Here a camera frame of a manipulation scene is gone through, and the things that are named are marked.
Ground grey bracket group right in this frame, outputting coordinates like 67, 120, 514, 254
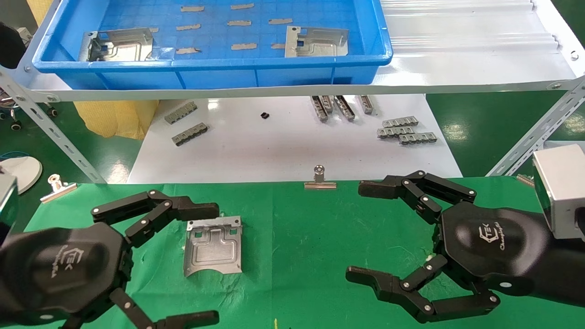
398, 132, 438, 146

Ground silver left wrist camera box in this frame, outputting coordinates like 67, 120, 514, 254
0, 173, 20, 233

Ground white metal shelf rack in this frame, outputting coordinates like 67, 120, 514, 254
0, 0, 585, 184

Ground black office chair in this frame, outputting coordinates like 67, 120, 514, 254
0, 21, 58, 132

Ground green table cloth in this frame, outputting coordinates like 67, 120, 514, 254
0, 176, 585, 329

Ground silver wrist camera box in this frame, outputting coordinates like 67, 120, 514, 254
532, 144, 585, 240
0, 173, 20, 233

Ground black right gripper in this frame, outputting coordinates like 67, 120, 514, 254
345, 170, 585, 325

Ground grey bracket group top centre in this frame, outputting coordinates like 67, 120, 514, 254
334, 95, 356, 122

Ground white corrugated plastic sheet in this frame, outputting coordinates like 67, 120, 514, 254
378, 0, 564, 56

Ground dark grey slotted metal bar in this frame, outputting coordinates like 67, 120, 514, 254
171, 122, 209, 147

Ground grey bracket group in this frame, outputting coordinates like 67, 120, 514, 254
398, 132, 438, 146
334, 95, 356, 122

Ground stamped silver metal plate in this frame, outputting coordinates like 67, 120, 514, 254
284, 25, 350, 58
183, 216, 243, 278
79, 27, 154, 63

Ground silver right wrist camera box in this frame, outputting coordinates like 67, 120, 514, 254
532, 144, 585, 240

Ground blue plastic bin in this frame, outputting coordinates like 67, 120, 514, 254
32, 0, 394, 90

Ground yellow fabric bag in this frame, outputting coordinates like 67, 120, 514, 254
72, 99, 161, 140

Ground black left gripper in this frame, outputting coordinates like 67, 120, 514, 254
0, 190, 221, 329

